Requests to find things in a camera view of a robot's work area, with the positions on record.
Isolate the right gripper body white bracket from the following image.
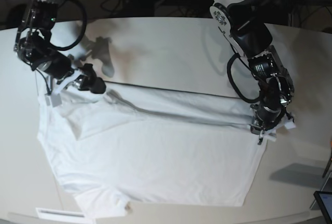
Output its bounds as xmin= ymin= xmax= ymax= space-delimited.
xmin=36 ymin=55 xmax=90 ymax=94

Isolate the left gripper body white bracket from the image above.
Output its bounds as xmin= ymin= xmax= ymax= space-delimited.
xmin=250 ymin=104 xmax=296 ymax=145

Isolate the white T-shirt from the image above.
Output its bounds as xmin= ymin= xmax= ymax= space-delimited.
xmin=38 ymin=84 xmax=267 ymax=218

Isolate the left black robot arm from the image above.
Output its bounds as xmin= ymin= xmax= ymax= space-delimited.
xmin=210 ymin=0 xmax=294 ymax=139

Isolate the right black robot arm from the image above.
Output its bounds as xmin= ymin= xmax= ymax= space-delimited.
xmin=13 ymin=0 xmax=95 ymax=90

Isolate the white label strip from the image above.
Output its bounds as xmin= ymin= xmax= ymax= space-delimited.
xmin=36 ymin=207 xmax=85 ymax=218

